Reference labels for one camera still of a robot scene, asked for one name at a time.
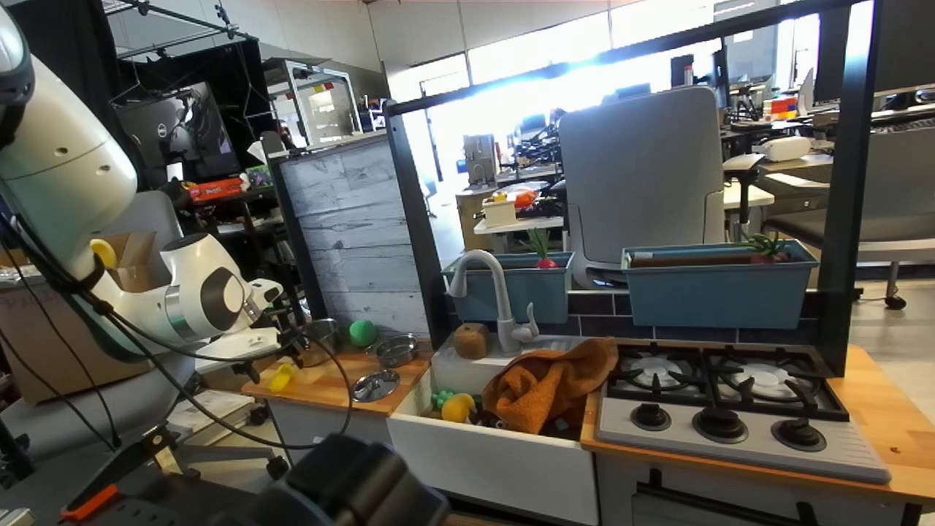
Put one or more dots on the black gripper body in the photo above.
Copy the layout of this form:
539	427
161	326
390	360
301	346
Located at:
294	326

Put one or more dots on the yellow toy corn cob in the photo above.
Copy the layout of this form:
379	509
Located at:
281	380

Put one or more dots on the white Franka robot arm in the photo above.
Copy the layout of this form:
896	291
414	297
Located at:
59	177

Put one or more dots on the large silver pot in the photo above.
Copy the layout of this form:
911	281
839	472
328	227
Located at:
325	342

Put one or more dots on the small silver pot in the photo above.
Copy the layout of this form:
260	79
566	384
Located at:
395	352

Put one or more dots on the wooden toy kitchen unit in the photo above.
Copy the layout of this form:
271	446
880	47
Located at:
316	398

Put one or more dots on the green toy ball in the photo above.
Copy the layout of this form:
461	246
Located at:
364	335

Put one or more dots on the small steel bowl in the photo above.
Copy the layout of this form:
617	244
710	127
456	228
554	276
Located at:
376	386

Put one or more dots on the grey wood-print back panel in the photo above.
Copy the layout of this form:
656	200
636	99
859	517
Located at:
355	234

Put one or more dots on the green toy in sink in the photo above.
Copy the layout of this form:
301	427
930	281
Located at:
440	398

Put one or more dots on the yellow toy lemon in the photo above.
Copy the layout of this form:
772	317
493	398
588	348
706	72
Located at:
461	408

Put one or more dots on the brown round toy fruit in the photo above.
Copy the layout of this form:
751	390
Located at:
471	339

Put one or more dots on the yellow cup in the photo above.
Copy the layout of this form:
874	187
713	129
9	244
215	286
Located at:
103	254

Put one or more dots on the grey toy faucet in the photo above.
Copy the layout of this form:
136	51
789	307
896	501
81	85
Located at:
501	292

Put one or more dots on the white toy sink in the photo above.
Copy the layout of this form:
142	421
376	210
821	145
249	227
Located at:
485	462

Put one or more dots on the white lab machine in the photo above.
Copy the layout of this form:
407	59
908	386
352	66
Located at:
316	104

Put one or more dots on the black monitor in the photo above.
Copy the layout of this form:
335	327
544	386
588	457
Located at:
186	127

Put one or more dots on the cardboard box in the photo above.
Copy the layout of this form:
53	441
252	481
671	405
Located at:
40	339

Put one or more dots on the short blue planter box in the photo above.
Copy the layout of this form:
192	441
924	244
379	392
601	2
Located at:
529	292

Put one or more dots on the orange cloth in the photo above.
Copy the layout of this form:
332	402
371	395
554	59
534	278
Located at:
544	384

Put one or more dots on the red toy radish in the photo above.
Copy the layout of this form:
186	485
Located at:
548	260

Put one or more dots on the white rounded panel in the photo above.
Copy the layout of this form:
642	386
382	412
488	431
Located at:
643	171

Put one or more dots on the grey toy stove top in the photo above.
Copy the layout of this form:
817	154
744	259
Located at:
681	450

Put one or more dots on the long blue planter box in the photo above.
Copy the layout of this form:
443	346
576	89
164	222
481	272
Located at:
719	286

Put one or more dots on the green planter plant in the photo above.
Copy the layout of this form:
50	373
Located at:
766	244

